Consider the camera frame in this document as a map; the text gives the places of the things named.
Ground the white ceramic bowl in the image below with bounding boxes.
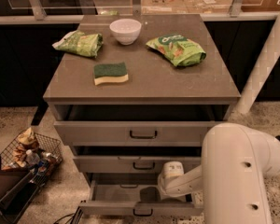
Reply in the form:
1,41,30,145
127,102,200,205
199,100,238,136
109,19,142,45

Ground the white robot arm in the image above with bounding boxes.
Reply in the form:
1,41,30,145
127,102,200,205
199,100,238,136
158,123,280,224

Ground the crumpled tan snack bag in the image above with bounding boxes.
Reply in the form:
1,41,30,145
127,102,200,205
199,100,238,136
12,128,39,167

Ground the white diagonal post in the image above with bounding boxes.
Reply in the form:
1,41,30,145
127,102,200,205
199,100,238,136
235,12,280,114

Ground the dark brown bin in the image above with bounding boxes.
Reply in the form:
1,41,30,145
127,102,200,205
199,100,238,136
0,155,33,224

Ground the right green chip bag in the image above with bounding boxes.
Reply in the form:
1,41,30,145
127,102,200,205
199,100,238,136
147,34,206,67

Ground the green chip bag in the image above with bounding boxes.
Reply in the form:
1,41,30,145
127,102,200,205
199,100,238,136
147,34,206,67
52,30,103,58

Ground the left cardboard box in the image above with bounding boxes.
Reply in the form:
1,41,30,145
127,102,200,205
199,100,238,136
141,0,188,14

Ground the left green chip bag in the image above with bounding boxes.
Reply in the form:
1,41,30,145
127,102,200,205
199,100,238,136
52,30,103,58

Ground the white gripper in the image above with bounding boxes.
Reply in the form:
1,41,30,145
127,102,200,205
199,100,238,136
158,161,184,197

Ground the black wire basket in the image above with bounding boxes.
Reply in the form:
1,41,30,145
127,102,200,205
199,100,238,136
1,133,63,186

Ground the green yellow sponge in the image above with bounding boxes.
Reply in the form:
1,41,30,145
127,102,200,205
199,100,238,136
93,63,129,86

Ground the clear plastic water bottle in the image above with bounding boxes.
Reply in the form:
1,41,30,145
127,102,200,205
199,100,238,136
25,149,40,166

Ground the grey drawer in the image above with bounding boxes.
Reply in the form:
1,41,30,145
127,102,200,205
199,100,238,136
74,147,202,174
79,173,203,217
55,105,224,147

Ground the grey drawer cabinet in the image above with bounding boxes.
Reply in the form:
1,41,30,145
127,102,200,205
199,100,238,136
42,13,242,191

